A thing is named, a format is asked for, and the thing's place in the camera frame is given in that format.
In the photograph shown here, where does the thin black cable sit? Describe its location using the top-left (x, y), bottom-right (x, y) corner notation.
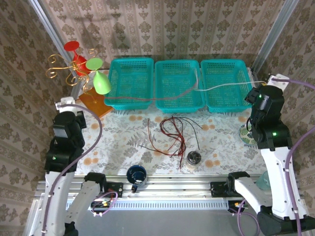
top-left (172, 116), bottom-right (204, 130)
top-left (183, 119), bottom-right (200, 150)

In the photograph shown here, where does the thin dark red cable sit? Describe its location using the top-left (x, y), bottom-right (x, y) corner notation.
top-left (147, 118), bottom-right (173, 156)

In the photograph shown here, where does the leaf pattern bowl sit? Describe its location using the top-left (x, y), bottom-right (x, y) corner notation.
top-left (240, 124), bottom-right (259, 147)

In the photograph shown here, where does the floral tablecloth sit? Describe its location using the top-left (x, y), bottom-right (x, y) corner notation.
top-left (59, 70), bottom-right (269, 177)

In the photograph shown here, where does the teal plastic basket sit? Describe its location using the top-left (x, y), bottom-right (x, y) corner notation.
top-left (103, 58), bottom-right (155, 111)
top-left (200, 59), bottom-right (254, 114)
top-left (154, 59), bottom-right (206, 114)

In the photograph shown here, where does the green plastic goblet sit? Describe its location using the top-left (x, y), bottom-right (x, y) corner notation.
top-left (85, 58), bottom-right (113, 95)

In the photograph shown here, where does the dark blue mug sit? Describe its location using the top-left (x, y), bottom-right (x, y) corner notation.
top-left (126, 164), bottom-right (148, 194)

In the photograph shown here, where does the red plastic goblet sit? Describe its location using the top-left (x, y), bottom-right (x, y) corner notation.
top-left (63, 41), bottom-right (91, 77)

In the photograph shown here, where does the glass jar black lid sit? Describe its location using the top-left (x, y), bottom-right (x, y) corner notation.
top-left (186, 150), bottom-right (202, 172)

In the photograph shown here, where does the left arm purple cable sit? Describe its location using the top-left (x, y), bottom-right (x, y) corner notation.
top-left (40, 103), bottom-right (119, 234)

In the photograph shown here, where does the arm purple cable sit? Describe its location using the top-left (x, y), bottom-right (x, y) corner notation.
top-left (40, 103), bottom-right (119, 234)
top-left (232, 77), bottom-right (315, 236)

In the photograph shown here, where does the gold wire cup stand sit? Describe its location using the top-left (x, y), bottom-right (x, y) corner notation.
top-left (46, 48), bottom-right (114, 120)

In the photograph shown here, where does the long thin pale cable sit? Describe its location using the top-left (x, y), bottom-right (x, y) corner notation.
top-left (104, 67), bottom-right (268, 101)

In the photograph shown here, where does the aluminium frame post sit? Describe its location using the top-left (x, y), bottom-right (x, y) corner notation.
top-left (251, 0), bottom-right (301, 74)
top-left (27, 0), bottom-right (77, 96)

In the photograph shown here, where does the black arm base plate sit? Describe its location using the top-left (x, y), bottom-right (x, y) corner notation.
top-left (210, 181), bottom-right (231, 197)
top-left (105, 182), bottom-right (124, 198)

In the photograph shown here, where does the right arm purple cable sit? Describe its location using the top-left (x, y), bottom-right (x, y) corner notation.
top-left (232, 77), bottom-right (315, 236)

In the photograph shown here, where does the white slotted cable duct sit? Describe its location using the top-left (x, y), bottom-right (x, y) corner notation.
top-left (41, 199), bottom-right (231, 211)

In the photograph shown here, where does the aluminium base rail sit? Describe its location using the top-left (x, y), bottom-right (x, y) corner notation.
top-left (34, 174), bottom-right (306, 200)

